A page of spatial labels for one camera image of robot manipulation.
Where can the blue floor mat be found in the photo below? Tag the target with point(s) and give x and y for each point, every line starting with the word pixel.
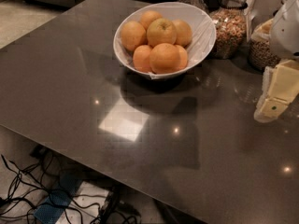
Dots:
pixel 58 200

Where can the white paper tag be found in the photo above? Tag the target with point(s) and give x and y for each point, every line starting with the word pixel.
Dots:
pixel 249 17

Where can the white bowl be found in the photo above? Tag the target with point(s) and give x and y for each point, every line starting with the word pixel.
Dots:
pixel 203 36

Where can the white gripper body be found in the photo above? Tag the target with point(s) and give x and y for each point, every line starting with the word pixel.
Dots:
pixel 287 32

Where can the glass jar of cereal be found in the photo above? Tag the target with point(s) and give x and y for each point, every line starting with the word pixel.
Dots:
pixel 231 27

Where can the orange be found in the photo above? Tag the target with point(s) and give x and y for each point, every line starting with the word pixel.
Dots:
pixel 183 54
pixel 184 32
pixel 141 58
pixel 148 17
pixel 133 35
pixel 164 58
pixel 161 31

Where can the glass jar of grains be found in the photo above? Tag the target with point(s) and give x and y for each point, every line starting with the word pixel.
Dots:
pixel 260 55

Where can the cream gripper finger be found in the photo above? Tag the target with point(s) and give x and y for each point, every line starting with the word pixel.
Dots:
pixel 268 110

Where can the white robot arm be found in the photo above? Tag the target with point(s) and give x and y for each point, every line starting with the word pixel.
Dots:
pixel 284 32

